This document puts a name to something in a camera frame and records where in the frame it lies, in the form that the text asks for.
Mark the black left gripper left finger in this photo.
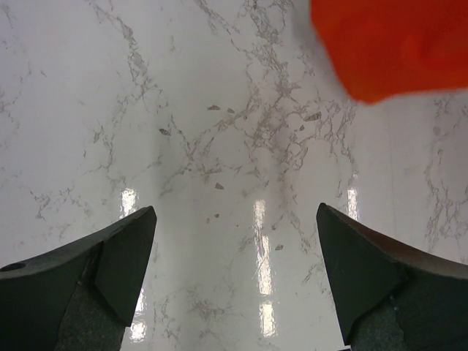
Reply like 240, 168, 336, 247
1, 206, 156, 350

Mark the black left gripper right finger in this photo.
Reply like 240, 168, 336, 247
316, 203, 467, 350

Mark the orange t shirt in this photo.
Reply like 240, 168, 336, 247
310, 1, 467, 104

